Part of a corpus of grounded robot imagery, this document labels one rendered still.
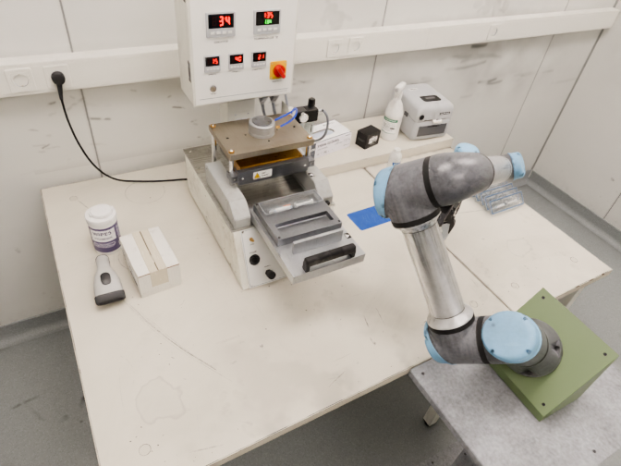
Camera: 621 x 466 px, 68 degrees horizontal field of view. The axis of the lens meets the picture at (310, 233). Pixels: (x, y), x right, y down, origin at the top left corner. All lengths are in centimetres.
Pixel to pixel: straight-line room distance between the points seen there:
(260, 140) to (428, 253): 60
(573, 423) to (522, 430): 15
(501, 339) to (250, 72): 101
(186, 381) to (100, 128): 98
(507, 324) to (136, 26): 140
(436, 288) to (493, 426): 39
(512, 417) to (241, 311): 77
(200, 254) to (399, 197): 74
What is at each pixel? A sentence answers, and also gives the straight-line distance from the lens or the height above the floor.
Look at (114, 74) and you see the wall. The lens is 170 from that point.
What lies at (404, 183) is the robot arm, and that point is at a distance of 103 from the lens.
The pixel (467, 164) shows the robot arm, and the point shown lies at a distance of 103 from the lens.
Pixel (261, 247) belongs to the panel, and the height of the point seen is 86.
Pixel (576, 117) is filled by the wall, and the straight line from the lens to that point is 353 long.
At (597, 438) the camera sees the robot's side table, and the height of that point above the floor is 75.
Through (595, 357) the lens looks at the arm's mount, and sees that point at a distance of 136.
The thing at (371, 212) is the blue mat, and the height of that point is 75.
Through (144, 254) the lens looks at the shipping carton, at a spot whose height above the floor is 84.
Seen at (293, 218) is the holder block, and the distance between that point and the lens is 129.
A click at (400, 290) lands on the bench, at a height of 75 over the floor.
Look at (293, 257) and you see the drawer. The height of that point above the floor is 97.
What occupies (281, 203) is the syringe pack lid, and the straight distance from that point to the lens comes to 132.
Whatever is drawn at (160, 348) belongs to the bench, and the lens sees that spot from 132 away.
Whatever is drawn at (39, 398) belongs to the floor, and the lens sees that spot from 224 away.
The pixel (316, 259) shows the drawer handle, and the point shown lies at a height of 101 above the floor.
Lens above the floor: 182
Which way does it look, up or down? 42 degrees down
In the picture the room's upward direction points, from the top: 8 degrees clockwise
